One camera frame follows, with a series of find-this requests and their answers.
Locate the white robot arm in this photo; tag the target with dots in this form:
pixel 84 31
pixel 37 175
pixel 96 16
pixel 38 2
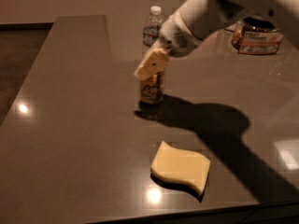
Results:
pixel 195 20

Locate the clear plastic water bottle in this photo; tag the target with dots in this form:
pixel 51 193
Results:
pixel 151 27

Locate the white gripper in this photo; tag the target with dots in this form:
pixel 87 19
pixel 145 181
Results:
pixel 177 38

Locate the orange soda can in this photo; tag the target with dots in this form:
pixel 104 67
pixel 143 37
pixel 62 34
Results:
pixel 152 89

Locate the yellow wavy sponge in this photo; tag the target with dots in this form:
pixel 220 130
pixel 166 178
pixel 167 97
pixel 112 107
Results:
pixel 179 166

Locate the snack jar with black lid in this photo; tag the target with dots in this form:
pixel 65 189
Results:
pixel 256 37

